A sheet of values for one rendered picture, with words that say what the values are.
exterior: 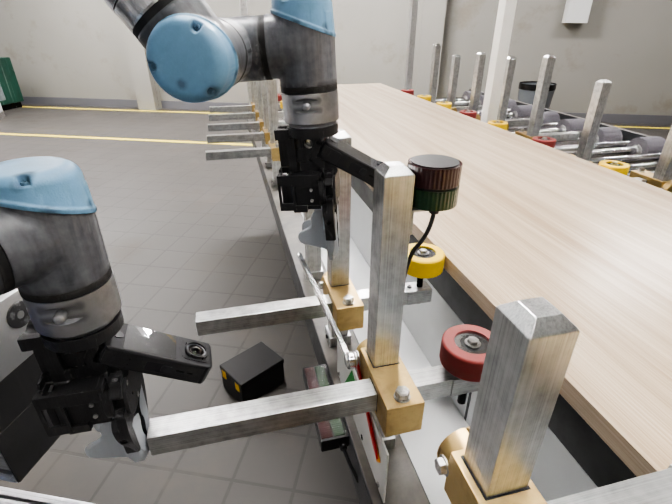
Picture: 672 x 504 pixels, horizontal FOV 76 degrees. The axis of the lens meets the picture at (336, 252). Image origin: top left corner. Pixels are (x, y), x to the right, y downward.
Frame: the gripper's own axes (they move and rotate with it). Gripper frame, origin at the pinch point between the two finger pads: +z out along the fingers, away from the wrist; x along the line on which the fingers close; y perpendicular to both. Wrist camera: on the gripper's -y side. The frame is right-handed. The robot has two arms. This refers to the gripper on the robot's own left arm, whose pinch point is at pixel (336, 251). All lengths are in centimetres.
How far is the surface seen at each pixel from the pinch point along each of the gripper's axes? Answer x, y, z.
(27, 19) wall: -676, 554, -68
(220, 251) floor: -172, 94, 90
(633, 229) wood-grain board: -26, -59, 9
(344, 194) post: -8.6, -1.1, -6.4
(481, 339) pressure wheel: 12.9, -20.5, 6.7
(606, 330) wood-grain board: 8.9, -38.4, 8.2
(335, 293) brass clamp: -5.6, 1.3, 11.6
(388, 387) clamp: 19.3, -7.9, 9.4
